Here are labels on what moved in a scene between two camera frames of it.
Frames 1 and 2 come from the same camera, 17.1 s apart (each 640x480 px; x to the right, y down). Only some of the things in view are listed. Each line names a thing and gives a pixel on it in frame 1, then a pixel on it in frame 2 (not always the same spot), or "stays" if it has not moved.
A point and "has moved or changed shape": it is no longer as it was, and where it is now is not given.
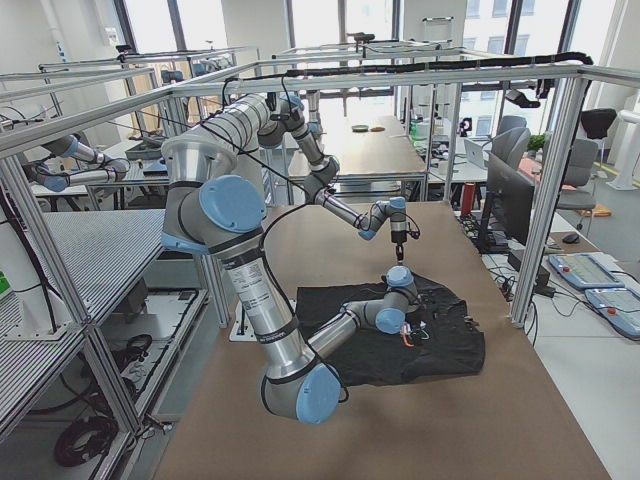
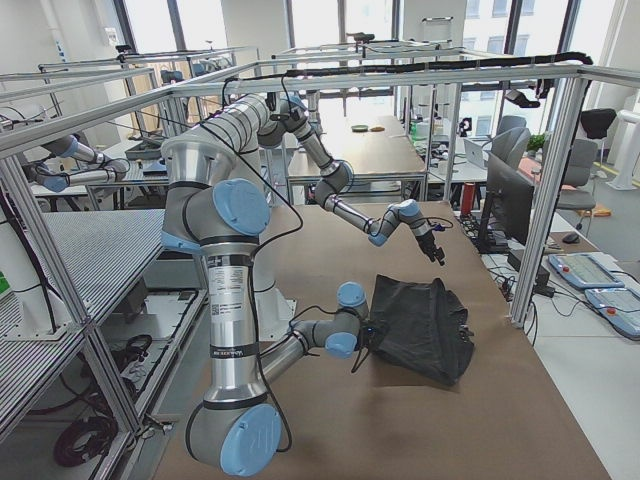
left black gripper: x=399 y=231 to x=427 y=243
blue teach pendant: x=584 y=270 stays
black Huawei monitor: x=509 y=208 stays
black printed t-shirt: x=455 y=346 has moved or changed shape
